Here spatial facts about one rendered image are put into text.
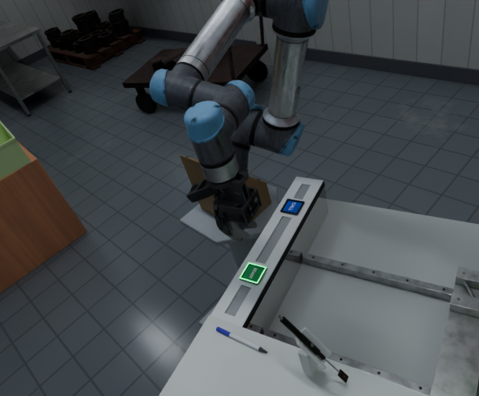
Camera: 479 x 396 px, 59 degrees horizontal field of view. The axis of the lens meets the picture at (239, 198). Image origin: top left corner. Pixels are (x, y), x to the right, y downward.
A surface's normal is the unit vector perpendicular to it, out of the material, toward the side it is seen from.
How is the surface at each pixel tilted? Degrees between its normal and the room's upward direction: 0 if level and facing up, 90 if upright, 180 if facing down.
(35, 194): 90
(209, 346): 0
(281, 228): 0
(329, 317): 0
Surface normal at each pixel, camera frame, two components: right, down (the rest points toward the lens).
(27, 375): -0.24, -0.73
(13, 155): 0.62, 0.39
